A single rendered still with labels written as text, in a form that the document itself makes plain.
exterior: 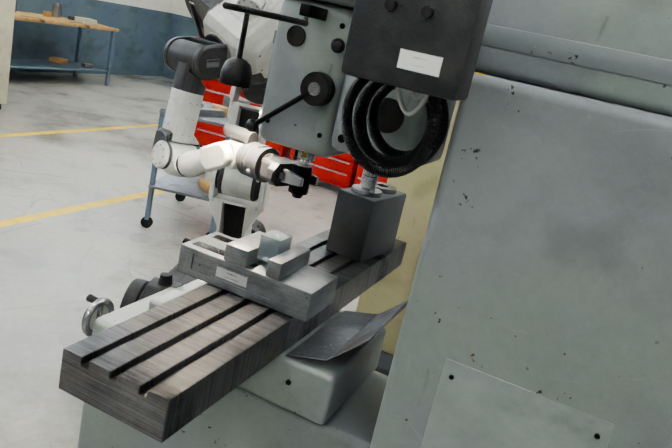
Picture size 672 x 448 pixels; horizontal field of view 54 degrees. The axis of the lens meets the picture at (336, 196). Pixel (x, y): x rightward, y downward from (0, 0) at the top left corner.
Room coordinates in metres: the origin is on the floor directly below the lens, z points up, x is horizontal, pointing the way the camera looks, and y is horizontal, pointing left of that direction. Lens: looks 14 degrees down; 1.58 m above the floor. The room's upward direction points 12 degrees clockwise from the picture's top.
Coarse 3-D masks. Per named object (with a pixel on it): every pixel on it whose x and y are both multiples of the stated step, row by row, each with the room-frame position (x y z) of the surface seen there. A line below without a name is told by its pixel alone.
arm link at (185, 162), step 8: (176, 144) 1.78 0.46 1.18; (184, 144) 1.81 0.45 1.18; (176, 152) 1.75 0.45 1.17; (184, 152) 1.75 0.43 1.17; (192, 152) 1.72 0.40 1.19; (176, 160) 1.74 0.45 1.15; (184, 160) 1.71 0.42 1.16; (192, 160) 1.69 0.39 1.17; (168, 168) 1.75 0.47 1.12; (176, 168) 1.74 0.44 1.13; (184, 168) 1.71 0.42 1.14; (192, 168) 1.70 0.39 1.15; (200, 168) 1.68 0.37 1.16; (176, 176) 1.76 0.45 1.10; (184, 176) 1.74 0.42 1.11; (192, 176) 1.73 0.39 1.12
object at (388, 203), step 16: (352, 192) 1.83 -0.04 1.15; (368, 192) 1.82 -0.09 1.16; (384, 192) 1.90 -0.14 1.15; (400, 192) 1.97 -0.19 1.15; (336, 208) 1.83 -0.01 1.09; (352, 208) 1.81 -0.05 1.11; (368, 208) 1.78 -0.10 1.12; (384, 208) 1.85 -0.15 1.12; (400, 208) 1.95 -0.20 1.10; (336, 224) 1.83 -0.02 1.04; (352, 224) 1.80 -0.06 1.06; (368, 224) 1.78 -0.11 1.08; (384, 224) 1.87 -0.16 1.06; (336, 240) 1.82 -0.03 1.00; (352, 240) 1.80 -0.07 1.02; (368, 240) 1.80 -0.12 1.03; (384, 240) 1.90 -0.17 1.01; (352, 256) 1.79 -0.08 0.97; (368, 256) 1.82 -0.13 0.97
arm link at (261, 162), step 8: (256, 144) 1.58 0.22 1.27; (248, 152) 1.56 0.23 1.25; (256, 152) 1.55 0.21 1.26; (264, 152) 1.55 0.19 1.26; (272, 152) 1.57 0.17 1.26; (248, 160) 1.55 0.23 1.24; (256, 160) 1.53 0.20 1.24; (264, 160) 1.52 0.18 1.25; (272, 160) 1.52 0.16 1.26; (280, 160) 1.53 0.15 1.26; (288, 160) 1.55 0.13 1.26; (248, 168) 1.55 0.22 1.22; (256, 168) 1.53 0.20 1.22; (264, 168) 1.51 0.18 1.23; (272, 168) 1.48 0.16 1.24; (280, 168) 1.49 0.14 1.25; (288, 168) 1.51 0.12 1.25; (248, 176) 1.57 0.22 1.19; (256, 176) 1.54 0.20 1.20; (264, 176) 1.51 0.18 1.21; (272, 176) 1.47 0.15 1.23; (272, 184) 1.49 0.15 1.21; (280, 184) 1.49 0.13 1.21; (288, 184) 1.52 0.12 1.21
